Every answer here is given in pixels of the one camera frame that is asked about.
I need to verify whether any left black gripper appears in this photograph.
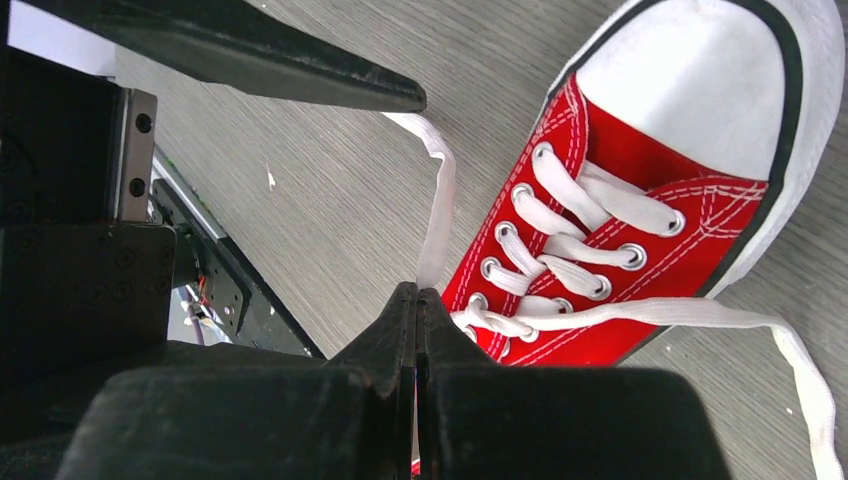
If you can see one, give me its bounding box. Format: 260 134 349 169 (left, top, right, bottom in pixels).
1 48 176 385

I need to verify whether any red sneaker with laces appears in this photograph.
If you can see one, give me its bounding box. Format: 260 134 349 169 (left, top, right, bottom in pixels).
382 0 848 480

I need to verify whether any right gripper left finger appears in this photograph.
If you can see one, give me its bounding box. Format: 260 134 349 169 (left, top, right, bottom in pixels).
1 282 418 479

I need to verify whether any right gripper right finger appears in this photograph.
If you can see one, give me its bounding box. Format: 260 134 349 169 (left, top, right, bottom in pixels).
416 289 730 479

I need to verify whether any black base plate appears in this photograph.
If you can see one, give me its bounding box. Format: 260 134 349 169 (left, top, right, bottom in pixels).
148 148 326 360

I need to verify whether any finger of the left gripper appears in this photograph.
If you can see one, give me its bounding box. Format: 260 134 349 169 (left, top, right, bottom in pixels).
32 0 427 113

